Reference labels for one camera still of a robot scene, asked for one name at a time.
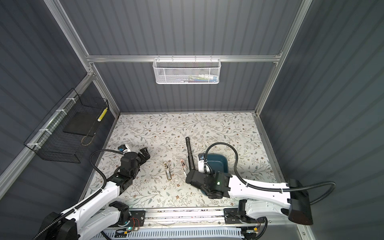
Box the white wire mesh basket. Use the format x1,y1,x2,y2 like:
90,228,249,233
153,59,222,85

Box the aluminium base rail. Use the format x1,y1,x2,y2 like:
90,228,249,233
64,206,305,230

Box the black wire basket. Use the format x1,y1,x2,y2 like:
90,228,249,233
24,90,109,164

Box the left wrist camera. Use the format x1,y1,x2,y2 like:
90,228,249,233
118,144,131,154

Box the teal plastic tray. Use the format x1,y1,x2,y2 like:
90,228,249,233
195,154,232,182

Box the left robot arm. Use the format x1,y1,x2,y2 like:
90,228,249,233
34,147,151,240

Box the tubes in white basket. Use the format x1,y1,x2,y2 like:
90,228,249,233
178,75,219,83

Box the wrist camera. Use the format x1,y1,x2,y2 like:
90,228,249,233
118,144,131,154
198,153,211,174

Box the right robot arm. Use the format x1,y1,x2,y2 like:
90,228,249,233
186,170,314,226

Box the yellow marker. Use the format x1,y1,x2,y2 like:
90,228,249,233
97,107,108,122

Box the pink mini stapler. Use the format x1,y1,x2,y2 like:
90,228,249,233
181,160,188,176

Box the black stapler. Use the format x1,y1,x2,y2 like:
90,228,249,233
186,137,195,170

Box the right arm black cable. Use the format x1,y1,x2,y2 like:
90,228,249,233
203,141,337,206

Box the black pad in basket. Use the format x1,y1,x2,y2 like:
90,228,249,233
63,112,101,137

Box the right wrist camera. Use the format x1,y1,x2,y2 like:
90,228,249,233
198,153,211,174

